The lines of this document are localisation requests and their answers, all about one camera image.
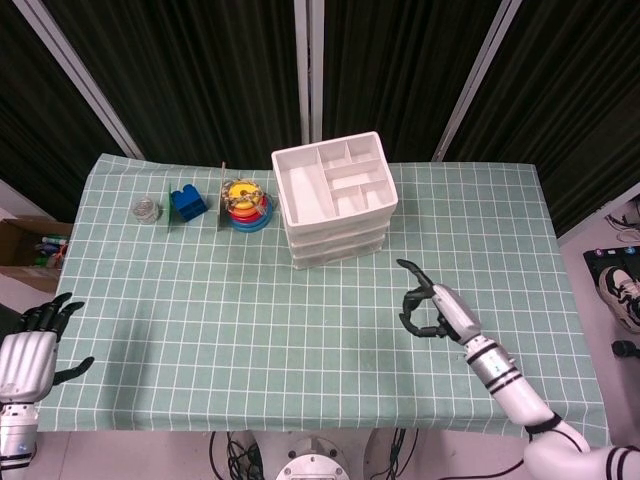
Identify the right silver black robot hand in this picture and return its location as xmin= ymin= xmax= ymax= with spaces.
xmin=396 ymin=258 xmax=485 ymax=347

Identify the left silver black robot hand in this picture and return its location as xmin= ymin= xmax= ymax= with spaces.
xmin=0 ymin=292 xmax=95 ymax=404

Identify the transparent drawer with clips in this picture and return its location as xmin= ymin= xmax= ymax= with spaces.
xmin=287 ymin=222 xmax=392 ymax=256

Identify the transparent drawer with small toys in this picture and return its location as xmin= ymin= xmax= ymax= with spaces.
xmin=284 ymin=207 xmax=397 ymax=244

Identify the grey round robot base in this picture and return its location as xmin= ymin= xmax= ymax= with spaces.
xmin=275 ymin=434 xmax=354 ymax=480

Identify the brown cardboard box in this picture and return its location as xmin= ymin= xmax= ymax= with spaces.
xmin=0 ymin=217 xmax=75 ymax=294

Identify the transparent drawer lowest tier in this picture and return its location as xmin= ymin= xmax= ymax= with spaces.
xmin=291 ymin=234 xmax=387 ymax=271

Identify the white drawer organizer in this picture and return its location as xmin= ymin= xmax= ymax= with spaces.
xmin=271 ymin=131 xmax=400 ymax=271

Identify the coloured marker pens bundle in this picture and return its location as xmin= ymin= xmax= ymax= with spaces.
xmin=33 ymin=234 xmax=69 ymax=269

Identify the black and white sneaker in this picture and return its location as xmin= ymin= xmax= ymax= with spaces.
xmin=598 ymin=266 xmax=640 ymax=334

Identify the small glass jar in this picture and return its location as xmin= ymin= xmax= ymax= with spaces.
xmin=131 ymin=196 xmax=160 ymax=225

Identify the green checked tablecloth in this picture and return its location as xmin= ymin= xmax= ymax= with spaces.
xmin=37 ymin=152 xmax=614 ymax=449

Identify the thin green card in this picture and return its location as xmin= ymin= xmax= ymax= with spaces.
xmin=164 ymin=180 xmax=177 ymax=234

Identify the blue toy building block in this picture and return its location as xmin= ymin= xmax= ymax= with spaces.
xmin=170 ymin=184 xmax=208 ymax=223

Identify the black curtain panel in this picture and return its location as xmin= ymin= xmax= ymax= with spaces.
xmin=42 ymin=0 xmax=306 ymax=169
xmin=0 ymin=0 xmax=126 ymax=221
xmin=322 ymin=0 xmax=511 ymax=164
xmin=447 ymin=0 xmax=640 ymax=236

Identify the grey partition pole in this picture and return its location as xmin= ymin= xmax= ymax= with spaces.
xmin=293 ymin=0 xmax=326 ymax=144
xmin=432 ymin=0 xmax=524 ymax=162
xmin=19 ymin=0 xmax=146 ymax=160

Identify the thin wooden board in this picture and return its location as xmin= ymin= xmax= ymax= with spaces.
xmin=215 ymin=160 xmax=227 ymax=233

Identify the black cable bundle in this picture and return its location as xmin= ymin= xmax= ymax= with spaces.
xmin=208 ymin=430 xmax=264 ymax=480
xmin=384 ymin=428 xmax=421 ymax=480

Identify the white partition frame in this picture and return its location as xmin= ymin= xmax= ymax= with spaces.
xmin=557 ymin=182 xmax=640 ymax=246

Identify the colourful stacking ring toy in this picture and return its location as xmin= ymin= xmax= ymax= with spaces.
xmin=222 ymin=179 xmax=275 ymax=234

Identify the beige bead chain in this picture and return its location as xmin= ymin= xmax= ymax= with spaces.
xmin=223 ymin=180 xmax=266 ymax=216

